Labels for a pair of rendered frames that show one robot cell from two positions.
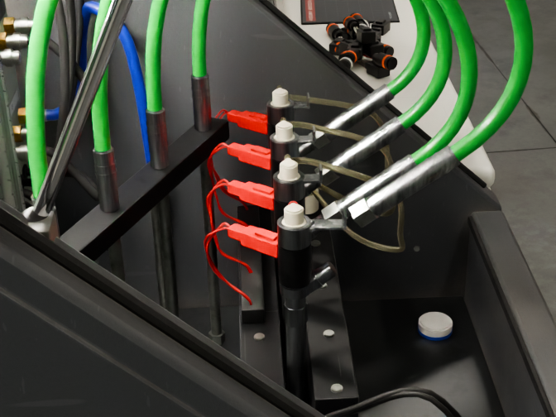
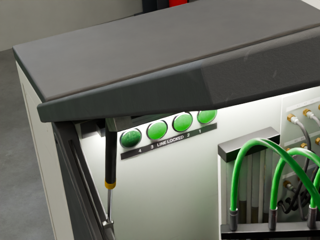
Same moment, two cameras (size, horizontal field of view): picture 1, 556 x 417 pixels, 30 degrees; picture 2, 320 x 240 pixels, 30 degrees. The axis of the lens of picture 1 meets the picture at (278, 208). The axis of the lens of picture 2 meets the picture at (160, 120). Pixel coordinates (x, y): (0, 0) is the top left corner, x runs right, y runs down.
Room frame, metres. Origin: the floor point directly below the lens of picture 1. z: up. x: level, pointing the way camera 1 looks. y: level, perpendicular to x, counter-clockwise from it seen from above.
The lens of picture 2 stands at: (0.22, -0.72, 2.07)
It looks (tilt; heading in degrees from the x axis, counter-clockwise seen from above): 33 degrees down; 69
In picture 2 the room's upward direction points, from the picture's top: 4 degrees counter-clockwise
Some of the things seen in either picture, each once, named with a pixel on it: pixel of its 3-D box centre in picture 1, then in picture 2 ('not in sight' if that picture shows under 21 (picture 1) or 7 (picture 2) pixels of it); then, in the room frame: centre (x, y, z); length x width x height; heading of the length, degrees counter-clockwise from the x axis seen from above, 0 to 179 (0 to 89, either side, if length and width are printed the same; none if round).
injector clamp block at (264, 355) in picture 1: (290, 347); not in sight; (0.85, -0.01, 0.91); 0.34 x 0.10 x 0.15; 2
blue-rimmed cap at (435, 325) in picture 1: (435, 325); not in sight; (0.98, -0.18, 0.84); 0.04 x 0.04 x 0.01
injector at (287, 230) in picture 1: (308, 325); not in sight; (0.73, -0.02, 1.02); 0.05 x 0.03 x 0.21; 92
